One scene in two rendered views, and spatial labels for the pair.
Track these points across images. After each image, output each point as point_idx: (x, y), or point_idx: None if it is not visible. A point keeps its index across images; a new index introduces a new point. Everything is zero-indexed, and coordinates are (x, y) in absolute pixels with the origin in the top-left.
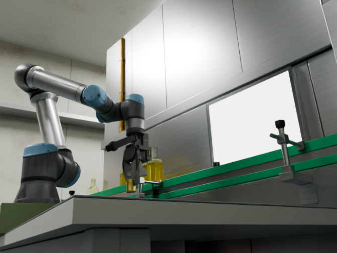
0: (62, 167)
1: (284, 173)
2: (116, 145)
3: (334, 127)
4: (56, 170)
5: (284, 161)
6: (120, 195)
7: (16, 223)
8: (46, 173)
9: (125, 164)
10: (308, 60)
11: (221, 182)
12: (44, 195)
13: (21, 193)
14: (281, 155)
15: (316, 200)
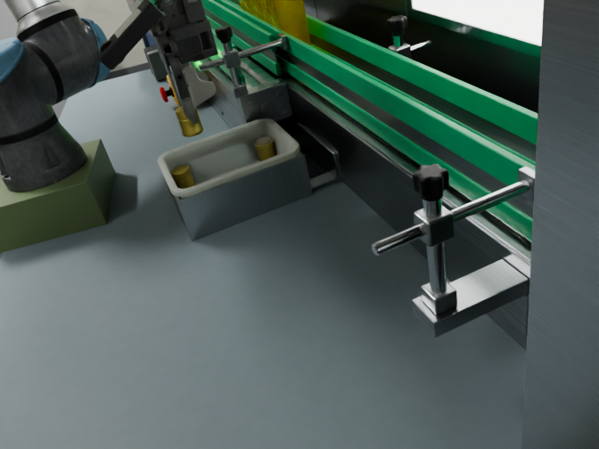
0: (53, 83)
1: (421, 312)
2: (114, 59)
3: None
4: (40, 102)
5: (429, 279)
6: (219, 53)
7: (10, 236)
8: (19, 126)
9: (166, 67)
10: None
11: (377, 126)
12: (35, 169)
13: (1, 165)
14: (486, 164)
15: (523, 329)
